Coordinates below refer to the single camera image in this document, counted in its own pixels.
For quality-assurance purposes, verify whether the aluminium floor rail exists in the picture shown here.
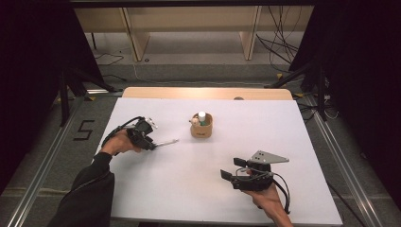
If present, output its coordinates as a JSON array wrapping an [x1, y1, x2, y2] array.
[[302, 94, 384, 227], [5, 96, 93, 227]]

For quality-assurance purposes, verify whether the black tripod stand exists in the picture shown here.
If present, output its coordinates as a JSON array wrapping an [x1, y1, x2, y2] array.
[[264, 59, 329, 123], [57, 66, 125, 128]]

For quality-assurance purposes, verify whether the silver pen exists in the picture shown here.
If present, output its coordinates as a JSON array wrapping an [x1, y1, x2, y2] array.
[[154, 138, 180, 148]]

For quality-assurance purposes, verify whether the bundle of black cables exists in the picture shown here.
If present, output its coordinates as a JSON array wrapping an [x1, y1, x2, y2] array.
[[255, 6, 305, 74]]

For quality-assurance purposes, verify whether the light wooden bench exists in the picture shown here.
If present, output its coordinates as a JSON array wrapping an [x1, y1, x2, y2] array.
[[75, 6, 315, 62]]

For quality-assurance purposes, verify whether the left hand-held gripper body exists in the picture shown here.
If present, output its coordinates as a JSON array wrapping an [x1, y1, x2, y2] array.
[[127, 116, 159, 148]]

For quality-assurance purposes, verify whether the thin black floor cable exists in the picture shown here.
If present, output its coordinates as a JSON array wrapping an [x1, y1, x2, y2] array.
[[95, 52, 125, 66]]

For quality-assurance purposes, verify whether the black overhead bar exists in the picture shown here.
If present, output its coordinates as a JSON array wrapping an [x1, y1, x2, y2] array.
[[70, 0, 317, 9]]

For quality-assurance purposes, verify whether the tangle of cables with plug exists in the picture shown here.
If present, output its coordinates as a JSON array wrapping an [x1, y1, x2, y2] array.
[[296, 92, 340, 124]]

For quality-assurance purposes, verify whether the person's right hand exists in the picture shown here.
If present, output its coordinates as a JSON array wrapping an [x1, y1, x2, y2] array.
[[243, 183, 287, 219]]

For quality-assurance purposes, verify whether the black curtain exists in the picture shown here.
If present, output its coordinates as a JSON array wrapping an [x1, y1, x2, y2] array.
[[0, 0, 106, 194], [288, 0, 401, 210]]

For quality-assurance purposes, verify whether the right hand-held gripper black cable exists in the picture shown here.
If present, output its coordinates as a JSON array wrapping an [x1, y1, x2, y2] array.
[[271, 171, 292, 216]]

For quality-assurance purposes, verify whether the green and white glue stick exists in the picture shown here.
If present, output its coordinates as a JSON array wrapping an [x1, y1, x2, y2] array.
[[198, 111, 210, 127]]

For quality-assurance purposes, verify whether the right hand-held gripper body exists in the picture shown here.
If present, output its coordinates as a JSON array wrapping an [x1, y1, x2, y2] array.
[[231, 150, 290, 192]]

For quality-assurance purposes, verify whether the person's left hand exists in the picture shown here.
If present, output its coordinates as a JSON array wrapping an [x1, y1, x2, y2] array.
[[99, 128, 144, 156]]

